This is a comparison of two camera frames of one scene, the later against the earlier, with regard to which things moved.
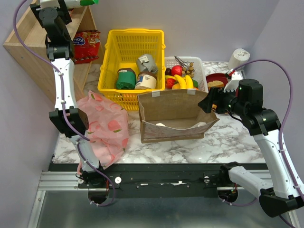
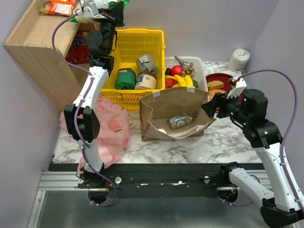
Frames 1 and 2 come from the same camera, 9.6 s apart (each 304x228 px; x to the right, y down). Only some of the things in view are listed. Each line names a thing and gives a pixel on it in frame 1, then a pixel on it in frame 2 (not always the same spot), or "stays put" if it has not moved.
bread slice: x=217 y=83 stays put
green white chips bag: x=72 y=4 → x=105 y=4
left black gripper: x=61 y=4 → x=115 y=13
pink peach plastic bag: x=108 y=127 stays put
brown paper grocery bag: x=171 y=115 stays put
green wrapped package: x=126 y=79 stays put
